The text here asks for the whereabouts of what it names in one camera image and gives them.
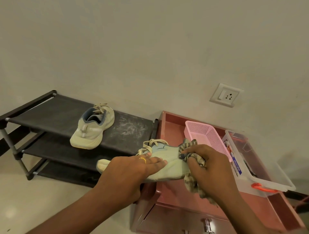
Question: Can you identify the person's right hand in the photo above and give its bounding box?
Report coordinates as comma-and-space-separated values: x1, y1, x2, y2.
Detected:
180, 144, 240, 201

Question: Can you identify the person's left hand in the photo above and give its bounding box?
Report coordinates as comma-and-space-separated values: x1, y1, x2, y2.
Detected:
96, 153, 168, 208

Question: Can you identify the pale green sneaker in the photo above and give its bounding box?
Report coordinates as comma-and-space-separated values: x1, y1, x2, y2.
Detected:
70, 103, 115, 150
96, 139, 194, 183

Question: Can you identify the patterned cleaning cloth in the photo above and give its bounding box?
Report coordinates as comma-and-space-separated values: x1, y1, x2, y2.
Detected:
178, 139, 218, 205

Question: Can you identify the person's left forearm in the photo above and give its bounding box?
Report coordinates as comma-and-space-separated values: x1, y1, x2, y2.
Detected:
25, 186, 121, 234

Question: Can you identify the person's right forearm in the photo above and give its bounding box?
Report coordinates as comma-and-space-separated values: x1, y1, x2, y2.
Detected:
214, 190, 278, 234

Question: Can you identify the pink plastic basket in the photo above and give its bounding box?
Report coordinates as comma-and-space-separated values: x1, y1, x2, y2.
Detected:
184, 121, 234, 162

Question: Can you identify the pink cabinet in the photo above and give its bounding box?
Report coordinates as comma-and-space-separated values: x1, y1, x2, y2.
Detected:
130, 111, 307, 234

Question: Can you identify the blue label card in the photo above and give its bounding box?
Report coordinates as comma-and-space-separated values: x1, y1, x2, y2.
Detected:
229, 150, 243, 177

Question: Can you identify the black shoe rack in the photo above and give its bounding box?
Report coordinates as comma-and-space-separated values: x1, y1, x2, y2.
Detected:
0, 90, 159, 188

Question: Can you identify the white wall socket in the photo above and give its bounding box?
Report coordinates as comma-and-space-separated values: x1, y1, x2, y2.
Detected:
210, 83, 244, 108

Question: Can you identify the clear box with orange handles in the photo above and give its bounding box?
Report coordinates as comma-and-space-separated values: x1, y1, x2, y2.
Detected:
222, 130, 296, 198

